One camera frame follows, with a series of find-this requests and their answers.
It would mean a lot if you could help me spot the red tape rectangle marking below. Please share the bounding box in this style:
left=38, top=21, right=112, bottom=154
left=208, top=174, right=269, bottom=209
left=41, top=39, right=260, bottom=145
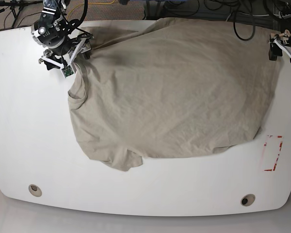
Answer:
left=261, top=135, right=283, bottom=171

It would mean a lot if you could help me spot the beige T-shirt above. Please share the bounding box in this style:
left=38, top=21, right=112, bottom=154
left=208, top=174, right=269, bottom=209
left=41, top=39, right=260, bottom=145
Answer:
left=68, top=18, right=279, bottom=171

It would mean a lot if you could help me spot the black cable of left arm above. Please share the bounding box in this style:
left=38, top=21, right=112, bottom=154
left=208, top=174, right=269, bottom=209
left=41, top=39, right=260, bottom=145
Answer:
left=232, top=0, right=282, bottom=41

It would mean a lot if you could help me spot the black tripod stand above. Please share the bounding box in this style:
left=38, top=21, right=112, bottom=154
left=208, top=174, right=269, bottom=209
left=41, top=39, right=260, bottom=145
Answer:
left=0, top=0, right=43, bottom=29

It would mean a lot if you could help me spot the right table cable grommet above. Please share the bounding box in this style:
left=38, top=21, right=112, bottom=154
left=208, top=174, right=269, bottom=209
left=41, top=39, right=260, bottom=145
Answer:
left=241, top=194, right=256, bottom=207

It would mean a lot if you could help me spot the yellow cable on floor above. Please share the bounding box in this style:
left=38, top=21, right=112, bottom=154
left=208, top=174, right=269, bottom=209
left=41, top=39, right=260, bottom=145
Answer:
left=66, top=0, right=116, bottom=22

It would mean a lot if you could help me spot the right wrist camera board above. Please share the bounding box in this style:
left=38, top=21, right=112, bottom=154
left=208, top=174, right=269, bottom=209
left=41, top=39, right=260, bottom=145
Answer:
left=61, top=65, right=75, bottom=78

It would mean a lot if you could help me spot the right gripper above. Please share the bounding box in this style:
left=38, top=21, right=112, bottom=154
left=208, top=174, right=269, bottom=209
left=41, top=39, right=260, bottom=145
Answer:
left=38, top=33, right=94, bottom=73

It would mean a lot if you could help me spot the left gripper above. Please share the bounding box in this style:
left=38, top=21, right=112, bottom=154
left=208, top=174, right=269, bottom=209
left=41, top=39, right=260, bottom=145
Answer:
left=268, top=30, right=291, bottom=63

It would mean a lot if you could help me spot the white power strip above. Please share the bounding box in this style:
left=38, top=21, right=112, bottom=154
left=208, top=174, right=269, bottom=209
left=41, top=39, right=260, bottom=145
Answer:
left=278, top=9, right=291, bottom=19

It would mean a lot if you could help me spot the table cable grommet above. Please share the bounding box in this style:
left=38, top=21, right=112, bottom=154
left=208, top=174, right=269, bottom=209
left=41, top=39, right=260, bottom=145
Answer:
left=28, top=184, right=42, bottom=197
left=241, top=194, right=256, bottom=207

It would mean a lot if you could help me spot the left table cable grommet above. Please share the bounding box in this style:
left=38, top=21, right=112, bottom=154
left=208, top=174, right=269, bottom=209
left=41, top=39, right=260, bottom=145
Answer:
left=28, top=184, right=42, bottom=197

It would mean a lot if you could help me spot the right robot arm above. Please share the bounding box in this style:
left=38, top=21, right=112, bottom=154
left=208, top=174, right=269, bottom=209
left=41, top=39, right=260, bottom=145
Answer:
left=31, top=0, right=93, bottom=78

